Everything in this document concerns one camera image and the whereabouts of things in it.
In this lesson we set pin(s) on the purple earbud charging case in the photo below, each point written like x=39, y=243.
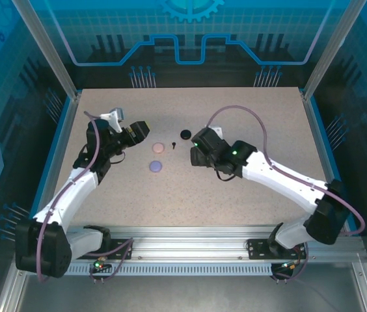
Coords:
x=155, y=166

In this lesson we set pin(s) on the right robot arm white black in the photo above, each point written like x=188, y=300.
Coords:
x=284, y=178

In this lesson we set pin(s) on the aluminium mounting rail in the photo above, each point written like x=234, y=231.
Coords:
x=186, y=240

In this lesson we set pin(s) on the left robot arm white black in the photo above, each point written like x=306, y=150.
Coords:
x=66, y=195

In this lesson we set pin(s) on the aluminium frame post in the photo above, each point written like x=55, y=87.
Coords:
x=49, y=48
x=333, y=48

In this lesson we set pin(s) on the aluminium table side rail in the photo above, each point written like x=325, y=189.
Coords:
x=65, y=130
x=316, y=130

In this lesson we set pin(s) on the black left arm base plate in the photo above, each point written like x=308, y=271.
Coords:
x=118, y=242

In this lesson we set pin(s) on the black earbud charging case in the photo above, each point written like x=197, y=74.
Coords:
x=186, y=134

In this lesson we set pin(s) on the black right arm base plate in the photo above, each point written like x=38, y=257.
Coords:
x=255, y=250

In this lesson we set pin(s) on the pink earbud charging case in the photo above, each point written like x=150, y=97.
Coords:
x=158, y=148

